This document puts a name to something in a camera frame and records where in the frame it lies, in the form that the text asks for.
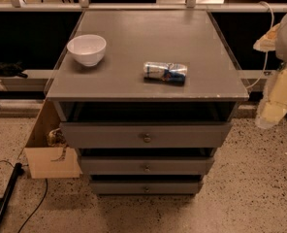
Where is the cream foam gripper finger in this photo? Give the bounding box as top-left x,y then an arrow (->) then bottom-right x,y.
255,63 -> 287,129

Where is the grey top drawer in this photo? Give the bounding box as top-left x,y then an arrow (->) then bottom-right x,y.
60,122 -> 232,149

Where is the grey drawer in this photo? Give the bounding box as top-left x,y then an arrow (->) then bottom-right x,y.
80,156 -> 214,175
91,182 -> 203,195
60,122 -> 232,149

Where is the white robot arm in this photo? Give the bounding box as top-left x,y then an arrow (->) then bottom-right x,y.
253,14 -> 287,129

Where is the grey drawer cabinet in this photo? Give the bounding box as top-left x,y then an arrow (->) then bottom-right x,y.
47,10 -> 248,183

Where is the grey middle drawer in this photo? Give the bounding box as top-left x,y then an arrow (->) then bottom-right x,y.
80,156 -> 214,175

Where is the grey bottom drawer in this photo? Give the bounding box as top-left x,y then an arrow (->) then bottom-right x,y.
91,182 -> 203,195

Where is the crushed silver blue can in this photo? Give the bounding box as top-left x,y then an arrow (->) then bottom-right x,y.
143,62 -> 188,84

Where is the white ceramic bowl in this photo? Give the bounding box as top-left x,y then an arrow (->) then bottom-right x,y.
67,34 -> 107,67

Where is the crumpled item in box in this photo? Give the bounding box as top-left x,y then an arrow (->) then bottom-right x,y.
47,128 -> 66,147

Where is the cardboard box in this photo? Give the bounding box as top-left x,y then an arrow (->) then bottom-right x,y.
24,101 -> 81,179

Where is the black pole on floor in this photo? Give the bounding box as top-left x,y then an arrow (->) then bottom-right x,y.
0,163 -> 23,226

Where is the black object on ledge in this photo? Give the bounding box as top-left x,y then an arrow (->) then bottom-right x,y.
0,61 -> 28,79

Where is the white hanging cable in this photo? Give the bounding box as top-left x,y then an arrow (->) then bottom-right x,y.
245,0 -> 276,90

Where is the black floor cable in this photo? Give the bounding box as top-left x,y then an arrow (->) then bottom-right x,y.
0,159 -> 49,233

